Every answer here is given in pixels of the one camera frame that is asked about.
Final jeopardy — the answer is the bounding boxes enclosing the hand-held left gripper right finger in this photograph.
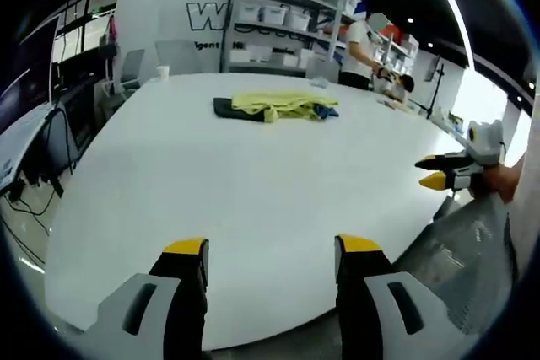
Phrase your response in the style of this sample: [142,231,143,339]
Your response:
[335,233,462,360]

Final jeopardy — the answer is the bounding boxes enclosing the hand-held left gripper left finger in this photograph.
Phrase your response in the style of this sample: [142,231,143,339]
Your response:
[82,238,210,360]

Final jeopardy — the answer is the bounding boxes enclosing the yellow garment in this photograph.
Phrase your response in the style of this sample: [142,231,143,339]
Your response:
[230,90,340,122]

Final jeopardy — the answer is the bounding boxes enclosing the dark cloth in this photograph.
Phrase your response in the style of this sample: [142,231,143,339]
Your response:
[212,97,273,123]

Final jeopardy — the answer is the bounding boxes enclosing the person's right hand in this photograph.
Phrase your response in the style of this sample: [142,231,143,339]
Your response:
[475,155,525,206]

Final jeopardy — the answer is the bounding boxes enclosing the black tripod stand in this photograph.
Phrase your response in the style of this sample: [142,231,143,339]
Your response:
[415,53,449,120]

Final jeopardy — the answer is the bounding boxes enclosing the grey mesh chair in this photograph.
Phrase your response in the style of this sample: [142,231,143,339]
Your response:
[391,193,521,338]

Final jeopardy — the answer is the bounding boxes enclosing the person's white clothing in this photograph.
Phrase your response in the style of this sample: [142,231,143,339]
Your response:
[505,121,540,281]

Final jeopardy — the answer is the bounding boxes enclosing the white shelf unit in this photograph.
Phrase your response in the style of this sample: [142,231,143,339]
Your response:
[370,32,421,79]

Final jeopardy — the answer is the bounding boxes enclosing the ceiling light strip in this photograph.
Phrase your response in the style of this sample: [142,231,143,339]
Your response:
[419,0,480,73]

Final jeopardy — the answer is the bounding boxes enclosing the white side desk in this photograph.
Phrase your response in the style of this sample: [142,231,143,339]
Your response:
[0,101,58,197]

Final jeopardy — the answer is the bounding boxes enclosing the grey metal shelf unit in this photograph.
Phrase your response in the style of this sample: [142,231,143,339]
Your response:
[220,0,362,79]

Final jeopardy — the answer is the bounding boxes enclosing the grey office chair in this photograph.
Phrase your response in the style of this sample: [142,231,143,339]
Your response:
[110,48,147,100]

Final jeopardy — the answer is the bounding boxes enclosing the coat rack with bags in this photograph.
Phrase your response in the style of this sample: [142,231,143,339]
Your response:
[100,8,122,83]

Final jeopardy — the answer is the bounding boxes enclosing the black cable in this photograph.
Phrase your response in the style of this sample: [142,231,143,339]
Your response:
[6,105,77,218]

